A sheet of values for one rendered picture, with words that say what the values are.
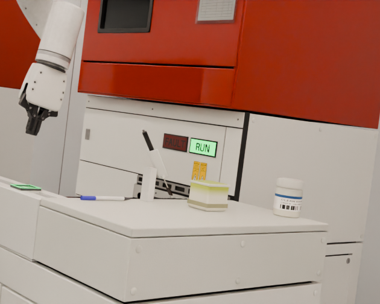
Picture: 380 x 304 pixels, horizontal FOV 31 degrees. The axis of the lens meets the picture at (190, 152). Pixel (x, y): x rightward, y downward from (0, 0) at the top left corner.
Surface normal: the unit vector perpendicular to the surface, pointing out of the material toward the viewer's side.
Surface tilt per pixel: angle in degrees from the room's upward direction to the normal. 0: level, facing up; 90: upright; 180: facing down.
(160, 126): 90
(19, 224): 90
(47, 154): 90
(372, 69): 90
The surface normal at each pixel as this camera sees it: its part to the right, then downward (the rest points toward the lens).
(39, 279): -0.74, -0.06
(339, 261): 0.66, 0.12
